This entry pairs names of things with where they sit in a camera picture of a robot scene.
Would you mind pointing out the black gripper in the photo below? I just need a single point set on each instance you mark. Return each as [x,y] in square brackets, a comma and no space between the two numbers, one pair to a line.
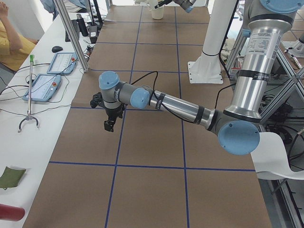
[113,112]

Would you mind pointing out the white HOME mug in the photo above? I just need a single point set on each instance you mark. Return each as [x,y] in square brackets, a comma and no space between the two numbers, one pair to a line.
[158,13]

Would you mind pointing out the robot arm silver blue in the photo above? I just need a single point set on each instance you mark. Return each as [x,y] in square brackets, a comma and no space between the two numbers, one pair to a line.
[187,5]
[237,125]

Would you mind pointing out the brown paper table mat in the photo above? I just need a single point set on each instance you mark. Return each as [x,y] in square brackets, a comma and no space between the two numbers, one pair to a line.
[153,170]

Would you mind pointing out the teach pendant near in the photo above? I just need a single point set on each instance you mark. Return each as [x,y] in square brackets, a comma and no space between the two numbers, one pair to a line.
[44,86]

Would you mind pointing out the teach pendant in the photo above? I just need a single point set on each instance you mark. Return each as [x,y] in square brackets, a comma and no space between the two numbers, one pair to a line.
[62,63]
[44,86]

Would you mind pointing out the teach pendant far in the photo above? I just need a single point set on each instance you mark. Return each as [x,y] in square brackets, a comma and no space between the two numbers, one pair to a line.
[62,63]

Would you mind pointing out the metal grabber stick green tip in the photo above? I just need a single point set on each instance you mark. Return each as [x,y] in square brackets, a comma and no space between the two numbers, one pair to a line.
[29,116]

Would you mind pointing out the black computer mouse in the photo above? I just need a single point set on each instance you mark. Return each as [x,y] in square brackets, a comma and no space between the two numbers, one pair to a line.
[56,49]

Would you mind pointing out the green cloth pouch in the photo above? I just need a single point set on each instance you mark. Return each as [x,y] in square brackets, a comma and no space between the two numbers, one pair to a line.
[11,177]

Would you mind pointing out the person in yellow shirt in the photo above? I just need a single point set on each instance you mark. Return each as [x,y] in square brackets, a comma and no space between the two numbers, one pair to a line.
[14,47]

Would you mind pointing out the red cylinder bottle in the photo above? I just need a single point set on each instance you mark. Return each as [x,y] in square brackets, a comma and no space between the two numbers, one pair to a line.
[11,213]

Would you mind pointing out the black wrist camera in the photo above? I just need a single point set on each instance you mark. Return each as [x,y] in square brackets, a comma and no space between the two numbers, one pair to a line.
[97,100]

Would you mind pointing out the aluminium extrusion post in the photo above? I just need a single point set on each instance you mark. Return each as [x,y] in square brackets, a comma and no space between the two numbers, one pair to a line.
[71,33]

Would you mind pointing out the white pedestal base column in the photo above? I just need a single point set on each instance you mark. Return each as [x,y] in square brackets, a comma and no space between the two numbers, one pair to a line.
[206,69]

